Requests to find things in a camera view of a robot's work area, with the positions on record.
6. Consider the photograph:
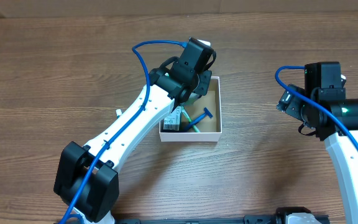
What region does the green white toothbrush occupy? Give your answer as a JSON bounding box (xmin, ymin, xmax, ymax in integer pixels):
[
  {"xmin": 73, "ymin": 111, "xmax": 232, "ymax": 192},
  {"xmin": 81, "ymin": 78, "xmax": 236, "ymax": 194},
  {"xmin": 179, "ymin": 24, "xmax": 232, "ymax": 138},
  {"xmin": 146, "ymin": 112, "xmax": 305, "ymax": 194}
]
[{"xmin": 181, "ymin": 106, "xmax": 200, "ymax": 133}]

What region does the white cardboard box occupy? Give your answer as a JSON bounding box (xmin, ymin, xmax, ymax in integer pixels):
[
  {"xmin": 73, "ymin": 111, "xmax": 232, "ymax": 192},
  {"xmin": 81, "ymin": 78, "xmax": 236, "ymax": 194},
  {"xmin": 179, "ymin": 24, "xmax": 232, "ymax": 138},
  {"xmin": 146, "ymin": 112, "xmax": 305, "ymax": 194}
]
[{"xmin": 158, "ymin": 77, "xmax": 223, "ymax": 142}]

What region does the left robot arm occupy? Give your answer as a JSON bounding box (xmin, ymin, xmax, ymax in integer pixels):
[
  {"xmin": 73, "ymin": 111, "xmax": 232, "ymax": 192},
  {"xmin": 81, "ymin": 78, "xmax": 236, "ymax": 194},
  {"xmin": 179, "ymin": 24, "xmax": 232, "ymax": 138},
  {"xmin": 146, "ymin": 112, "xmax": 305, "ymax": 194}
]
[{"xmin": 53, "ymin": 57, "xmax": 213, "ymax": 223}]

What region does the right blue cable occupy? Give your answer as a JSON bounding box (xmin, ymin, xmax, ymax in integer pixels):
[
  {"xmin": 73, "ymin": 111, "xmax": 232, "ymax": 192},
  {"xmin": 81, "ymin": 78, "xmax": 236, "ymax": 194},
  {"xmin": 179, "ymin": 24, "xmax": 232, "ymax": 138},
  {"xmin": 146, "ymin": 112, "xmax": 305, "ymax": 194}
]
[{"xmin": 274, "ymin": 65, "xmax": 358, "ymax": 200}]

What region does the left blue cable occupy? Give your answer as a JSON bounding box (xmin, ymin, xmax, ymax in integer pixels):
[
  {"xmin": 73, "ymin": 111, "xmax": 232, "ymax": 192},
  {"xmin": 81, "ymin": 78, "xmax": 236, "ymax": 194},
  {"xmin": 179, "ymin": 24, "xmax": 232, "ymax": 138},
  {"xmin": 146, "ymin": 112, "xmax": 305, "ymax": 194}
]
[{"xmin": 57, "ymin": 40, "xmax": 188, "ymax": 224}]

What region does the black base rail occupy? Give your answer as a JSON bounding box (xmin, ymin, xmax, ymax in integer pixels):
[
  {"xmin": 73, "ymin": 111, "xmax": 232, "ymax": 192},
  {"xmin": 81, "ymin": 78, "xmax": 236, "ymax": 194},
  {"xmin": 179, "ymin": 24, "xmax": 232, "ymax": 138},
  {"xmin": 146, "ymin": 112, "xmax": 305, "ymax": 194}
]
[{"xmin": 115, "ymin": 207, "xmax": 330, "ymax": 224}]

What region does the dental floss pack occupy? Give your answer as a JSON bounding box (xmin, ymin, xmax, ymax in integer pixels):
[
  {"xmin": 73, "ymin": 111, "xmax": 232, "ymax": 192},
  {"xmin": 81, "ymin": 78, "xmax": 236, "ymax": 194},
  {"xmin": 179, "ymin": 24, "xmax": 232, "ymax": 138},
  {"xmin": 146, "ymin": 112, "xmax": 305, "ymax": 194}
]
[{"xmin": 162, "ymin": 106, "xmax": 182, "ymax": 131}]

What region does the blue disposable razor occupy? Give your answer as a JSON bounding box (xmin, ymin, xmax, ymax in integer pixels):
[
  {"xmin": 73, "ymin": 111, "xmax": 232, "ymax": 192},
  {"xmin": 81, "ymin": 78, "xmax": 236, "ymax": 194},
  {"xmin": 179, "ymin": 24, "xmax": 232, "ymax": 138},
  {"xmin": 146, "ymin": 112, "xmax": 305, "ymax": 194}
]
[{"xmin": 183, "ymin": 108, "xmax": 213, "ymax": 131}]

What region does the blue cable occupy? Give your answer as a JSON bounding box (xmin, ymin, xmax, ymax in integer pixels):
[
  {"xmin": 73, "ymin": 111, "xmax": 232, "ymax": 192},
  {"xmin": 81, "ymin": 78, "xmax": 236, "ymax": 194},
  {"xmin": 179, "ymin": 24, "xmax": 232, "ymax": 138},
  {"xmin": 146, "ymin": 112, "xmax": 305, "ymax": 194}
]
[
  {"xmin": 57, "ymin": 40, "xmax": 188, "ymax": 224},
  {"xmin": 274, "ymin": 65, "xmax": 358, "ymax": 200}
]

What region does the red green toothpaste tube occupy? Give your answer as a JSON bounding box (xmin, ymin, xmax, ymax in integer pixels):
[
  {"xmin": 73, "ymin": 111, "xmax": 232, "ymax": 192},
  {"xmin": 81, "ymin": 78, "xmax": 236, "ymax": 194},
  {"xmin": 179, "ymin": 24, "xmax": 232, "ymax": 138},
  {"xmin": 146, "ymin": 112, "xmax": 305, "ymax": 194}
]
[{"xmin": 116, "ymin": 109, "xmax": 122, "ymax": 117}]

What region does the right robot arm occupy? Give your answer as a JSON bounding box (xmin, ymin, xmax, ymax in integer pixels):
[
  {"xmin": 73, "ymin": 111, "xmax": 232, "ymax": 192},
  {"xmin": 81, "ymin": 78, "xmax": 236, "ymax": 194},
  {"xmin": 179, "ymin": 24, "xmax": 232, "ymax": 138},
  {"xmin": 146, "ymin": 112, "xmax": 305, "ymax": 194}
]
[{"xmin": 277, "ymin": 85, "xmax": 358, "ymax": 223}]

